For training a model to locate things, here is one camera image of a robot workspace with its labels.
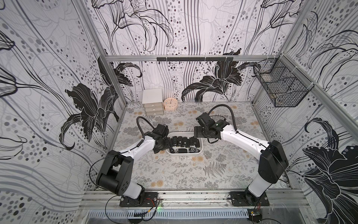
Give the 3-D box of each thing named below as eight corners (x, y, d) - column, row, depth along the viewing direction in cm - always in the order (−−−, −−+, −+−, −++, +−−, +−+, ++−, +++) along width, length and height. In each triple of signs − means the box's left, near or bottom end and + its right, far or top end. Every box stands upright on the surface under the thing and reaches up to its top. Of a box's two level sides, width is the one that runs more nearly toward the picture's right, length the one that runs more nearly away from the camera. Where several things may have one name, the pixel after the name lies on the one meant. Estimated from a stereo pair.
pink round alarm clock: (163, 110, 115) (163, 108, 113) (164, 99, 124) (164, 97, 121) (177, 110, 115) (176, 108, 113) (177, 99, 124) (177, 97, 121)
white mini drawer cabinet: (143, 116, 112) (139, 104, 101) (147, 100, 124) (143, 88, 113) (163, 116, 112) (161, 104, 101) (165, 100, 124) (163, 88, 113)
